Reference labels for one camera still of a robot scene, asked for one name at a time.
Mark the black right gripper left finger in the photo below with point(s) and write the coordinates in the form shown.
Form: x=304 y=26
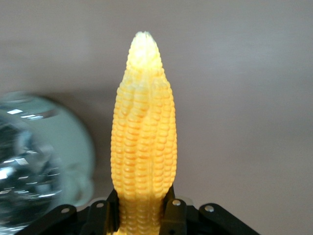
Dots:
x=97 y=218

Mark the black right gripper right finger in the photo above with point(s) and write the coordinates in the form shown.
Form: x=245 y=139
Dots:
x=181 y=215

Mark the yellow toy corn cob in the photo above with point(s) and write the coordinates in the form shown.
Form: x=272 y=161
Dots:
x=144 y=137

